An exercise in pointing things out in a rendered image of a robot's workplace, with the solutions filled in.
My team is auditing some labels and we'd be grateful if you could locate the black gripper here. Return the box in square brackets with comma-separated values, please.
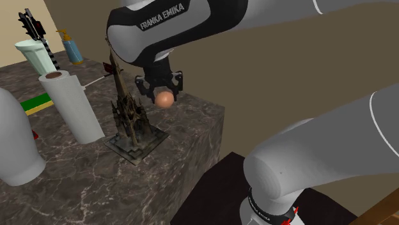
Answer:
[134, 58, 184, 104]

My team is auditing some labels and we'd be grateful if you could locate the peach egg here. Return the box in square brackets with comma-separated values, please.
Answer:
[155, 90, 175, 109]

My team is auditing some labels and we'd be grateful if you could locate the dark gothic spire model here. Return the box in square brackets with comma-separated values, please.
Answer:
[104, 37, 170, 166]

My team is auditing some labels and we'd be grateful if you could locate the white paper towel roll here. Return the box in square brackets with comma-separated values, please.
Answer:
[38, 70, 106, 145]

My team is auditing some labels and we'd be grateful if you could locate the blue soap dispenser yellow pump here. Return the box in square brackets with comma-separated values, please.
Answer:
[56, 29, 84, 66]

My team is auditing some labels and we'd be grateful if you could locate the black robot stand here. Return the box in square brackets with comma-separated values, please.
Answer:
[169, 151, 358, 225]

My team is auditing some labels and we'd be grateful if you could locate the green and yellow book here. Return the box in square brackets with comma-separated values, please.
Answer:
[19, 92, 54, 117]

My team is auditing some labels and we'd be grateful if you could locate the pale green ribbed cup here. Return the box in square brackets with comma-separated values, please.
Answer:
[14, 39, 58, 76]

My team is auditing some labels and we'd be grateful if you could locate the white rounded vase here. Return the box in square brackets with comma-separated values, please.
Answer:
[0, 88, 47, 187]

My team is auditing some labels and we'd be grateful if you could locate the brown wooden furniture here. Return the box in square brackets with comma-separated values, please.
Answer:
[348, 187, 399, 225]

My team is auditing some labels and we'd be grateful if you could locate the dark red tool white handle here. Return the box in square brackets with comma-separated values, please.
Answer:
[81, 61, 124, 90]

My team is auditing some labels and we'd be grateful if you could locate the black toy blade striped handle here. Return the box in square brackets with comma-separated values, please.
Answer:
[17, 8, 61, 70]

